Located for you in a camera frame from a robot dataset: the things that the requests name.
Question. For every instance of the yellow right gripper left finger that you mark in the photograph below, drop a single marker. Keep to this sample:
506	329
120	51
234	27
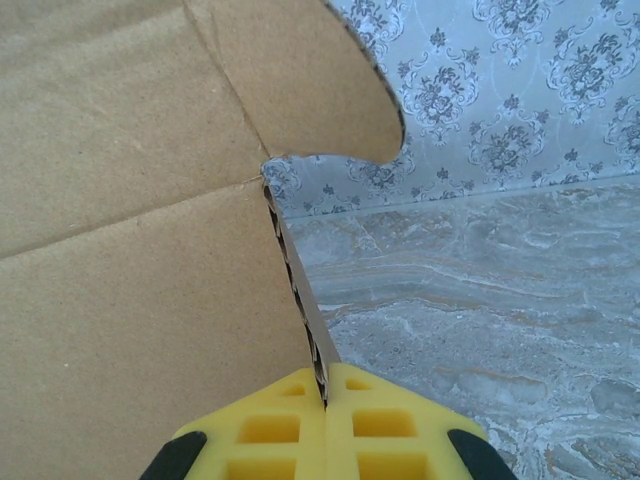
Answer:
260	435

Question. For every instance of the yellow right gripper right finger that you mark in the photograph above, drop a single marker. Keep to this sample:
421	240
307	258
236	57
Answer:
400	435

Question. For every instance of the brown cardboard box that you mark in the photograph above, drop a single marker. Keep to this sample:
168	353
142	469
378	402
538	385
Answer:
140	200

